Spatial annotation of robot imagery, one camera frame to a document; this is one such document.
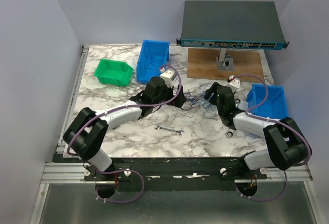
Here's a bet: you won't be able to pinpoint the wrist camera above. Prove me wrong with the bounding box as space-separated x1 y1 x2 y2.
227 76 241 93
160 70 177 88

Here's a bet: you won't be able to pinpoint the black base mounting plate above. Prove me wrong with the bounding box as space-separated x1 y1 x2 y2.
52 154 267 194

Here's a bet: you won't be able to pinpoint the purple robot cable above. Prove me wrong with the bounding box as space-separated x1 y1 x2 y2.
66 64 184 204
228 73 313 201

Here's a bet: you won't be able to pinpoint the aluminium frame rail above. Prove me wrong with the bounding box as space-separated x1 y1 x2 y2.
42 158 313 183

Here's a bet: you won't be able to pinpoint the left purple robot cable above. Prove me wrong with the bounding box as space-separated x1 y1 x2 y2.
66 64 184 204

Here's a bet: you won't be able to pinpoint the teal network switch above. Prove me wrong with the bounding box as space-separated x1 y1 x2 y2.
176 1 289 50

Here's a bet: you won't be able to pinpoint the blue purple wires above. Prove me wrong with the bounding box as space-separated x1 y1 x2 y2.
177 82 224 122

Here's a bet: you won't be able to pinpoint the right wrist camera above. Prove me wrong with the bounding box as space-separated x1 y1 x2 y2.
227 76 241 93

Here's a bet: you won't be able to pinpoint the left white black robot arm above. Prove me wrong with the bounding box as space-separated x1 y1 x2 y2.
63 77 186 180

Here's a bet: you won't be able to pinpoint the blue bin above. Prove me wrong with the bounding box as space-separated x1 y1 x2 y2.
246 84 289 119
136 40 170 84

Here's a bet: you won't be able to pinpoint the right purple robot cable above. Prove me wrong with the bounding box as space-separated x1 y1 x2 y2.
228 73 313 201

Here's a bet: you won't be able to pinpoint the brown wooden board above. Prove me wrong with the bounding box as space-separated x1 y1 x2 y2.
187 48 265 83

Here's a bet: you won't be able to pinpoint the grey metal switch stand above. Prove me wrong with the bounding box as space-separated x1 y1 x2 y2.
216 48 234 71

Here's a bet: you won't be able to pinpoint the small open-end wrench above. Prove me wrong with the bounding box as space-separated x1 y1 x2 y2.
154 125 184 136

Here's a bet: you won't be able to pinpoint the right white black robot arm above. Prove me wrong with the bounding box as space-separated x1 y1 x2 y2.
204 82 312 179

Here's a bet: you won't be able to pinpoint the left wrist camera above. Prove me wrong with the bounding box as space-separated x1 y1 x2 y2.
160 70 177 88

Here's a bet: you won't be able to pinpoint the green plastic bin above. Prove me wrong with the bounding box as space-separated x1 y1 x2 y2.
94 59 133 86

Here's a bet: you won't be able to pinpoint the ratcheting combination wrench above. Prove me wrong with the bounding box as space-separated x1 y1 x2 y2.
226 98 241 138

